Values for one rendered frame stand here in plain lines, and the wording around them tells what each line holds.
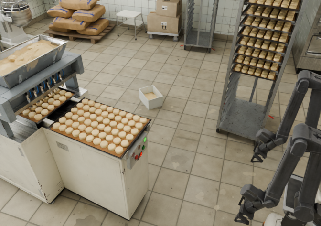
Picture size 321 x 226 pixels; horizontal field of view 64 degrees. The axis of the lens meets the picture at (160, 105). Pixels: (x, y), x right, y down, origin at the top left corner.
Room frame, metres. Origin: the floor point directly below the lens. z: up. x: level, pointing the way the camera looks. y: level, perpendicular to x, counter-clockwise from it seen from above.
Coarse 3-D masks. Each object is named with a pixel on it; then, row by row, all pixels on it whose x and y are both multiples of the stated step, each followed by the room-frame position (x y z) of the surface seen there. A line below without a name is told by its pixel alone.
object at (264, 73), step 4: (236, 64) 2.30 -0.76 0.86; (236, 68) 2.18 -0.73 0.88; (240, 68) 2.22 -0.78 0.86; (244, 68) 2.19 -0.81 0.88; (248, 68) 2.22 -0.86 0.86; (252, 68) 2.18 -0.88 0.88; (256, 68) 2.22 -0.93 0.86; (244, 72) 2.13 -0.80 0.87; (248, 72) 2.12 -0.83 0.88; (252, 72) 2.11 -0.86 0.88; (256, 72) 2.11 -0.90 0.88; (260, 72) 2.13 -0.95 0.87; (264, 72) 2.11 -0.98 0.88; (268, 72) 2.15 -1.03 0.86; (272, 72) 2.12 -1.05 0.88; (260, 76) 2.07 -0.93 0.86; (264, 76) 2.05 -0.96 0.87; (268, 76) 2.04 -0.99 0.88; (272, 76) 2.04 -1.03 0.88
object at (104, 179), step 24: (72, 144) 1.27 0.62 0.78; (72, 168) 1.30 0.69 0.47; (96, 168) 1.19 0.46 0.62; (120, 168) 1.09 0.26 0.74; (144, 168) 1.33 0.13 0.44; (72, 192) 1.40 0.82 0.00; (96, 192) 1.21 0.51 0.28; (120, 192) 1.10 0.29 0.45; (144, 192) 1.31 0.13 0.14; (120, 216) 1.16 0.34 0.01
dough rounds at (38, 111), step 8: (48, 96) 1.68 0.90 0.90; (56, 96) 1.65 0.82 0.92; (64, 96) 1.68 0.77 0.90; (40, 104) 1.55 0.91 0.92; (48, 104) 1.55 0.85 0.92; (56, 104) 1.55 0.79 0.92; (24, 112) 1.45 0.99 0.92; (32, 112) 1.45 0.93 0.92; (40, 112) 1.47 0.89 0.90; (48, 112) 1.47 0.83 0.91; (32, 120) 1.38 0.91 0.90
